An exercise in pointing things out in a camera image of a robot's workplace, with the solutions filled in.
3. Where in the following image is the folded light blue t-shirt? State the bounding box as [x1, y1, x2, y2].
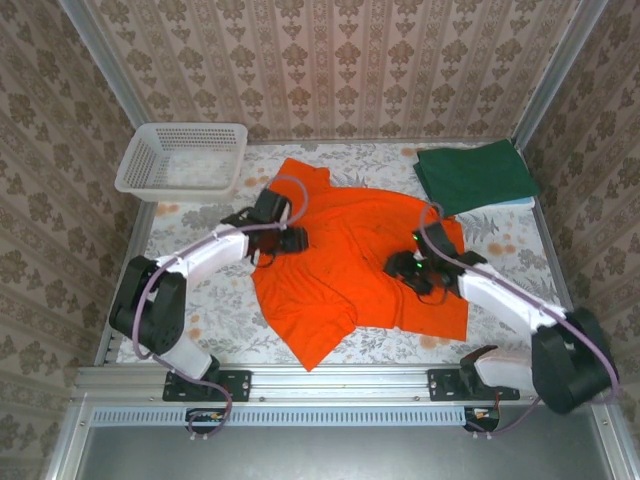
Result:
[492, 195, 535, 211]

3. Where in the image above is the aluminium table side rail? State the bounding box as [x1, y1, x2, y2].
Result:
[530, 199, 592, 364]
[93, 199, 157, 366]

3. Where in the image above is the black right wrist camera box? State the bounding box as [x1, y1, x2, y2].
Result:
[412, 222, 465, 262]

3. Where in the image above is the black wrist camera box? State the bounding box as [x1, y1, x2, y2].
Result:
[255, 188, 292, 224]
[412, 222, 465, 262]

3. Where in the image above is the aluminium frame post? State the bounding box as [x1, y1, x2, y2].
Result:
[512, 0, 609, 149]
[58, 0, 151, 144]

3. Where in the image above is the aluminium mounting rail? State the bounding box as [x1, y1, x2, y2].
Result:
[74, 363, 612, 406]

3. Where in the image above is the floral print tablecloth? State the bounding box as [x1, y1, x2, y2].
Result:
[115, 141, 581, 366]

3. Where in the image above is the folded dark green t-shirt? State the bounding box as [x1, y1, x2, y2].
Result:
[412, 138, 542, 219]

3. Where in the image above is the black cable outlet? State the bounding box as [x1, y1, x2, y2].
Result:
[185, 407, 229, 435]
[463, 405, 501, 432]

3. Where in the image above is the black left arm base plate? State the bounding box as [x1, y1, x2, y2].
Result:
[162, 355, 252, 403]

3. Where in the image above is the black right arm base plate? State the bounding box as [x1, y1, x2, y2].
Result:
[427, 367, 521, 403]

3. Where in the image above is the slotted grey cable duct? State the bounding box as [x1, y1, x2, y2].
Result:
[92, 405, 469, 428]

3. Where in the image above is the grey metal panel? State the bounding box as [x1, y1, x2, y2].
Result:
[74, 404, 619, 480]

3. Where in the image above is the orange t-shirt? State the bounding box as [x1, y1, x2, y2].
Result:
[249, 157, 471, 374]

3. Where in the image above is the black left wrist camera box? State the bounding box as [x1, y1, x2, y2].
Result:
[255, 188, 292, 224]

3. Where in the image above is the white plastic mesh basket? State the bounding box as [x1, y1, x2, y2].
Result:
[113, 122, 250, 204]

